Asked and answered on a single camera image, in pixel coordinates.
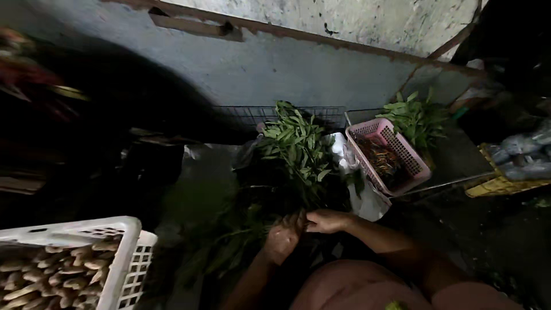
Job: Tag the pink plastic basket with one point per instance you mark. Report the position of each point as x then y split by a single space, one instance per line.
411 161

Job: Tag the white plastic crate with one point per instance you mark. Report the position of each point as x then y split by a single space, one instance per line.
116 262

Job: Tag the white plastic bag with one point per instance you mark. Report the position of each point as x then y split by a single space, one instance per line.
368 200

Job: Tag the bundle of broad-leaved greens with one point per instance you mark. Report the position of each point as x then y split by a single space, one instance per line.
415 118

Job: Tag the person's right hand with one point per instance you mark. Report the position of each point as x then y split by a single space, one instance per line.
329 221

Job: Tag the pile of clear plastic bags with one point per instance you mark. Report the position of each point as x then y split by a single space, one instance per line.
523 155

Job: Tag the pile of leafy greens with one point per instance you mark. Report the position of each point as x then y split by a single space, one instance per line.
297 142

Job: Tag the person's right fingers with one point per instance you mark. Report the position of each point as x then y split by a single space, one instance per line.
313 220

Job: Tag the person's left hand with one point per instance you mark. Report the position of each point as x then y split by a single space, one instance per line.
282 241

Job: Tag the pile of red-brown chillies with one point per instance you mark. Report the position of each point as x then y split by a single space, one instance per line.
381 157

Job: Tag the person's right forearm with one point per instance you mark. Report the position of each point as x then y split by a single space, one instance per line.
387 239

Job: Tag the person's left forearm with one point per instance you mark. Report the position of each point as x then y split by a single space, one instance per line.
255 277

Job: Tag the yellow plastic crate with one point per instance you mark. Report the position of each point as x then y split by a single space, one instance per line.
495 185

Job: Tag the person's left fingers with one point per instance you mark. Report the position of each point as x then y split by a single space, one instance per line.
297 220

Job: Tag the bunch of long-stemmed greens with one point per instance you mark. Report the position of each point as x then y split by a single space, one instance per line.
234 243

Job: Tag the person's body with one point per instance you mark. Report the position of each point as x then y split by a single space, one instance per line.
357 286

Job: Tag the pile of peanuts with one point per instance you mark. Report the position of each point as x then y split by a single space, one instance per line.
56 273

